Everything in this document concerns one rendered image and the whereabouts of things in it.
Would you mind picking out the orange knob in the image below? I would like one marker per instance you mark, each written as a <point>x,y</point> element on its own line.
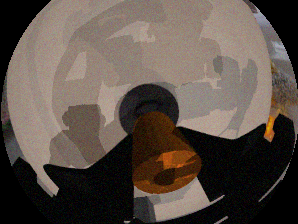
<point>162,159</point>

